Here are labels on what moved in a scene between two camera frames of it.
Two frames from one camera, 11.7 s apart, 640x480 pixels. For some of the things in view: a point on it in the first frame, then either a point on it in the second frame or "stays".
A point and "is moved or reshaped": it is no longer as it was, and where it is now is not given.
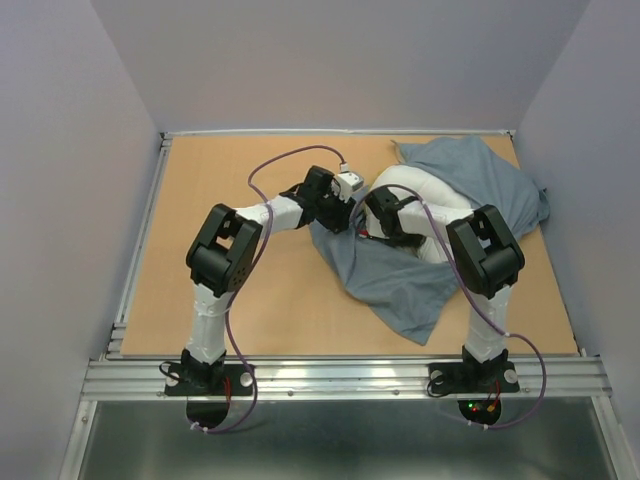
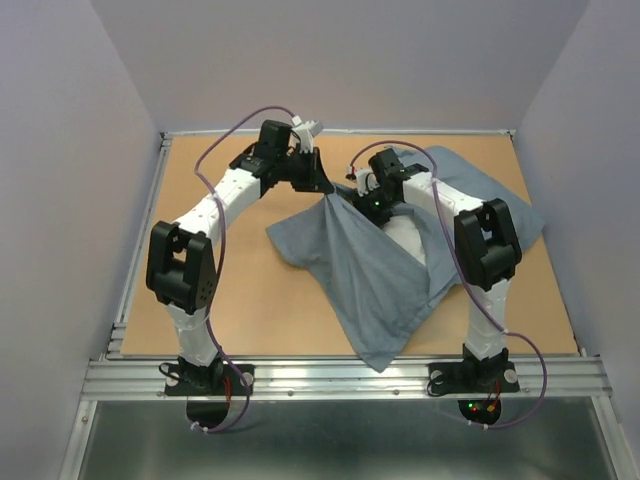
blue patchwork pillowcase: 422,289 is moved or reshaped
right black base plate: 479,386 stays
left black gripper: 340,221 -> 315,179
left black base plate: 208,389 stays
